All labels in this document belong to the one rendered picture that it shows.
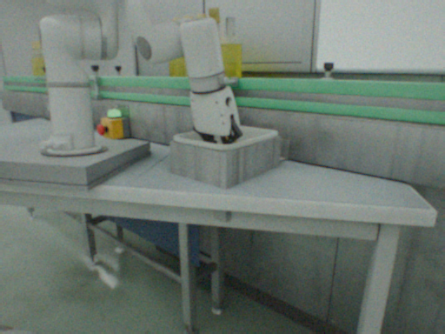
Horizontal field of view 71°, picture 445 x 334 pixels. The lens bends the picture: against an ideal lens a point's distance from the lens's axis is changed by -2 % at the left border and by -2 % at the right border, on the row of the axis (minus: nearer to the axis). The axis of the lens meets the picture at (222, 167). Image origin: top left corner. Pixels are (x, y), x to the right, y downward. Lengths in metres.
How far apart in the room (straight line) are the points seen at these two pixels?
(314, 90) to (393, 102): 0.19
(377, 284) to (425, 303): 0.40
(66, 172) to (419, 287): 1.00
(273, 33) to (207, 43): 0.50
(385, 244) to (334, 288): 0.54
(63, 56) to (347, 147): 0.68
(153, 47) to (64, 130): 0.30
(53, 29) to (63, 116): 0.19
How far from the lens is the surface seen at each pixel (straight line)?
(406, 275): 1.13
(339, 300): 1.26
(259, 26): 1.14
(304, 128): 0.84
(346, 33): 1.00
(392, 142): 0.78
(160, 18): 1.53
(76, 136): 0.82
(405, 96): 0.78
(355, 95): 0.81
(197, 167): 0.70
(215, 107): 0.66
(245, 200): 0.63
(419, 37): 0.95
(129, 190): 0.70
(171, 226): 1.18
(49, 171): 0.74
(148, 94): 1.12
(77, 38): 0.81
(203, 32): 0.63
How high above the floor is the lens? 0.99
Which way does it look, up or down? 17 degrees down
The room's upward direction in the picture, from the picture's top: straight up
